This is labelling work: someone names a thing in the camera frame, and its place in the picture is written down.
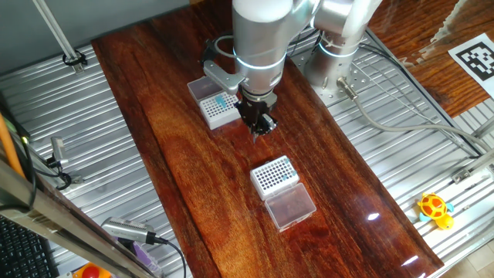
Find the black rod clamp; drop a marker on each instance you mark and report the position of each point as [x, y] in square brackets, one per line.
[82, 61]

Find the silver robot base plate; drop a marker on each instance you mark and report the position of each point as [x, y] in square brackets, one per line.
[359, 77]

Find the aluminium profile bracket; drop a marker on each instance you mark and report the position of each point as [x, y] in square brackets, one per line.
[461, 175]

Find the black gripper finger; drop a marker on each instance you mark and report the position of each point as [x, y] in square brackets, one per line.
[255, 126]
[269, 123]

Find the black keyboard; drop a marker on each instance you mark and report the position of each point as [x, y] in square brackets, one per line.
[23, 251]

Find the white hinged pipette tip box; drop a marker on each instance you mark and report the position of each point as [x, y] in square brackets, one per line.
[216, 119]
[289, 208]

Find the white paper marker sheet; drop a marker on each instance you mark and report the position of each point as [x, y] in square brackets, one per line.
[478, 58]

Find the yellow orange turtle toy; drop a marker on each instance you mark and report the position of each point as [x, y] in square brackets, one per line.
[434, 206]

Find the aluminium rod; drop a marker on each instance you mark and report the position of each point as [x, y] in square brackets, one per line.
[54, 31]

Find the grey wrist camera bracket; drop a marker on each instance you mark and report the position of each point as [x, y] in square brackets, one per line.
[224, 79]

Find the purple pipette tip box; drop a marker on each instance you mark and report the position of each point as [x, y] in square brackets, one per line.
[143, 255]

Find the glossy wooden board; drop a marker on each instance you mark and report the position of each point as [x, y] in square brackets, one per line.
[173, 173]

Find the aluminium frame beam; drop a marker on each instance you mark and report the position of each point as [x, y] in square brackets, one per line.
[38, 204]

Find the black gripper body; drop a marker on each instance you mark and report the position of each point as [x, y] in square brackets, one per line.
[252, 110]

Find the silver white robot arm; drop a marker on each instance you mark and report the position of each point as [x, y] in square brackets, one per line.
[262, 46]

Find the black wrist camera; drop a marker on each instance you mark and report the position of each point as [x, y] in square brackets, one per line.
[208, 52]

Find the orange pole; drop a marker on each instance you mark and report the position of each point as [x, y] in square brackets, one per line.
[9, 150]

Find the aluminium profile bar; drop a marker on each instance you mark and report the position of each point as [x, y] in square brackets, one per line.
[486, 129]

